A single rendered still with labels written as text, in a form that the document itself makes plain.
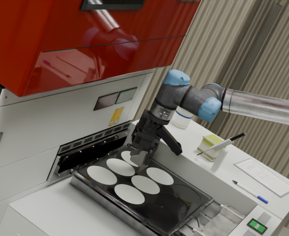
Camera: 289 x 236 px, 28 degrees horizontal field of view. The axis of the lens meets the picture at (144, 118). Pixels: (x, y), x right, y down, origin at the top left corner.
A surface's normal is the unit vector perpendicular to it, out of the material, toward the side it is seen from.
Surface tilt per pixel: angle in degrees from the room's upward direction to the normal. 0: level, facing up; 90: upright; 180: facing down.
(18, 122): 90
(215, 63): 90
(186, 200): 0
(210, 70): 90
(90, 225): 0
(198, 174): 90
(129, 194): 0
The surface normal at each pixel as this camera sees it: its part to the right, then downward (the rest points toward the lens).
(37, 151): 0.80, 0.51
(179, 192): 0.39, -0.85
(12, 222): -0.45, 0.17
